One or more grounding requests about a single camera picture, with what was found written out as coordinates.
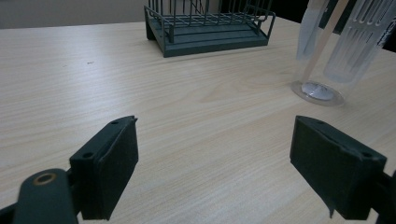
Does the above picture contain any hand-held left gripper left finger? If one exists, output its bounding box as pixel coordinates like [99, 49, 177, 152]
[68, 115, 140, 221]

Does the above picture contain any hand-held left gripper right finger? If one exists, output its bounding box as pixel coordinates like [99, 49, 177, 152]
[290, 115, 388, 221]

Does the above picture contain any clear glass cup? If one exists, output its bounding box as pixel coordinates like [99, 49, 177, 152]
[290, 0, 396, 107]

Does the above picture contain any translucent slotted plastic tube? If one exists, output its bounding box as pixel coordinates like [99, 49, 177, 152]
[322, 0, 396, 85]

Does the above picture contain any translucent beige stick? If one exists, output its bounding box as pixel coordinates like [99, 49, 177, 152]
[300, 0, 350, 84]

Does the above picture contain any translucent plain plastic tube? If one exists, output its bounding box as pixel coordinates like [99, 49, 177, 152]
[295, 0, 329, 63]

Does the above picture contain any dark green wire rack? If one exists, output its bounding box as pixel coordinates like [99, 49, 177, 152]
[143, 0, 276, 59]

